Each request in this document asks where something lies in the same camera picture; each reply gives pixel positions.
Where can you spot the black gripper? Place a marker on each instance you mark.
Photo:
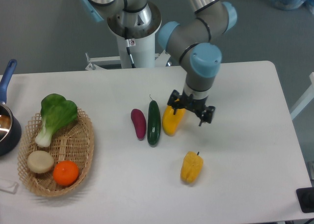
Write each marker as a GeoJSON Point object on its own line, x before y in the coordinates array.
{"type": "Point", "coordinates": [193, 101]}

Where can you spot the yellow mango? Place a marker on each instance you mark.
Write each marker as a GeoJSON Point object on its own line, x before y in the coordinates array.
{"type": "Point", "coordinates": [171, 120]}

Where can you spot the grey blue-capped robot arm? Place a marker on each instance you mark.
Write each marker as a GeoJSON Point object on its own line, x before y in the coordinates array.
{"type": "Point", "coordinates": [189, 45]}

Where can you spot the green cucumber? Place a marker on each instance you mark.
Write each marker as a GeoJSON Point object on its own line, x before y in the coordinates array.
{"type": "Point", "coordinates": [154, 123]}

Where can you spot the purple sweet potato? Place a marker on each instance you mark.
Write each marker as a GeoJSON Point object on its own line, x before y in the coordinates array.
{"type": "Point", "coordinates": [139, 123]}

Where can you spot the yellow bell pepper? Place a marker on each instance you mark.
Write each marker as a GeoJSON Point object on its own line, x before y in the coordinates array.
{"type": "Point", "coordinates": [191, 167]}

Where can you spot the woven wicker basket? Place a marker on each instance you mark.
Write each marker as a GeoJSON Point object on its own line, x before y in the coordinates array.
{"type": "Point", "coordinates": [74, 142]}

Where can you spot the green bok choy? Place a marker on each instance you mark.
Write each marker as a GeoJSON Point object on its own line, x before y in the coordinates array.
{"type": "Point", "coordinates": [56, 113]}

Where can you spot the orange tangerine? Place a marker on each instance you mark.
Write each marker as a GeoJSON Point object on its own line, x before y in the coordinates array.
{"type": "Point", "coordinates": [65, 173]}

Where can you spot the black device at table edge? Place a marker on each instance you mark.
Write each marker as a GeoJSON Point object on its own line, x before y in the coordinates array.
{"type": "Point", "coordinates": [306, 199]}

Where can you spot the beige round bun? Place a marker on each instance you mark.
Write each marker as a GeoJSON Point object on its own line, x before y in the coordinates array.
{"type": "Point", "coordinates": [40, 161]}

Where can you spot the clear plastic piece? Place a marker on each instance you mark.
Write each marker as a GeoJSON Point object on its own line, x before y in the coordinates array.
{"type": "Point", "coordinates": [8, 186]}

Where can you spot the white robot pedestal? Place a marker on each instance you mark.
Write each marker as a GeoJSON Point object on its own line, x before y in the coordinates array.
{"type": "Point", "coordinates": [135, 33]}

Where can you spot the white frame at right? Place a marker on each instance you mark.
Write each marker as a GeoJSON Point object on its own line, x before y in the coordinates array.
{"type": "Point", "coordinates": [304, 99]}

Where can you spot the blue saucepan with handle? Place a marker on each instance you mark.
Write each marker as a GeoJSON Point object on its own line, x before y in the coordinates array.
{"type": "Point", "coordinates": [10, 129]}

